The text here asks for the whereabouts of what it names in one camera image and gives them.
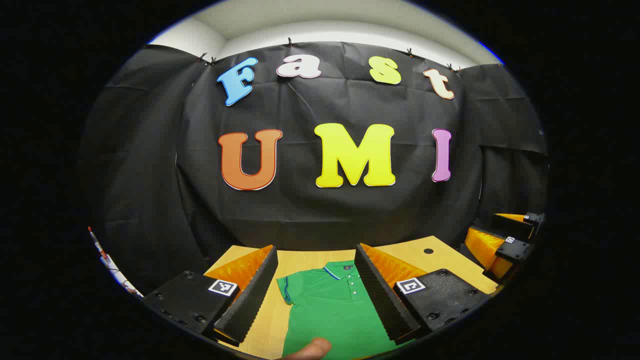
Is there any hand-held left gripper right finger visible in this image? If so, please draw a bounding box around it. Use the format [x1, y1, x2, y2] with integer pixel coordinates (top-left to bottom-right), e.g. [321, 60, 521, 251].
[353, 242, 492, 346]

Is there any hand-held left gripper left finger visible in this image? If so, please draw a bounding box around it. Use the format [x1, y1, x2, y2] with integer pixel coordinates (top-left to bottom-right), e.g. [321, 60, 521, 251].
[144, 244, 279, 346]

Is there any green T-shirt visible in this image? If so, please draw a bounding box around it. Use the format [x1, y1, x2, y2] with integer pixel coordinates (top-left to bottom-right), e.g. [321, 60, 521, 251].
[276, 260, 416, 360]

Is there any black backdrop cloth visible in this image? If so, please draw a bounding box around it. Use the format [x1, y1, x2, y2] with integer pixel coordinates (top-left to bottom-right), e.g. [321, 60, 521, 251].
[80, 41, 549, 296]

